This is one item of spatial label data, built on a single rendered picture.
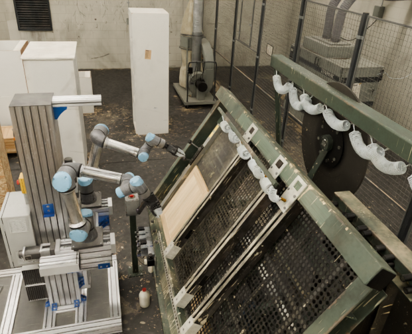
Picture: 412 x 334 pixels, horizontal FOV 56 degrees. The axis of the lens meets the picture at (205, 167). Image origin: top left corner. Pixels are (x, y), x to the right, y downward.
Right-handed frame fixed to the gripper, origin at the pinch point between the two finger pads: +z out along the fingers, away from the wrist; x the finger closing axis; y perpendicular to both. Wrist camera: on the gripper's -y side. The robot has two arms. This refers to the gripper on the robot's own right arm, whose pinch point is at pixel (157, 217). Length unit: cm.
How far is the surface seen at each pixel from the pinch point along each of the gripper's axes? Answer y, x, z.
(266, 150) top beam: 83, -22, -22
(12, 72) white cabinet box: -158, 445, -58
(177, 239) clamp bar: 1.9, 2.7, 28.4
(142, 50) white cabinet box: 40, 423, 1
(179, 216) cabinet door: 7.9, 30.4, 31.6
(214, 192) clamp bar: 42.6, 1.9, 5.7
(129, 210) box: -36, 80, 36
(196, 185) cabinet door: 32, 37, 18
